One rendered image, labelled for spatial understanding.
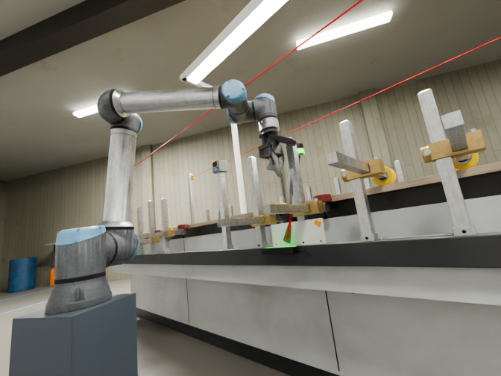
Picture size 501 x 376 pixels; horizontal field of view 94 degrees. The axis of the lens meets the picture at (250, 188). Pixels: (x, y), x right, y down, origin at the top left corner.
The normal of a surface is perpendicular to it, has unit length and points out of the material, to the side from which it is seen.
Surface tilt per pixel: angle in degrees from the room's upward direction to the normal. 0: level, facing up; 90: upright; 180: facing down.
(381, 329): 90
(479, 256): 90
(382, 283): 90
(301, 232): 90
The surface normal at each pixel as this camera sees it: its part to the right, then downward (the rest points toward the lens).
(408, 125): -0.27, -0.14
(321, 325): -0.69, -0.05
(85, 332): 0.96, -0.16
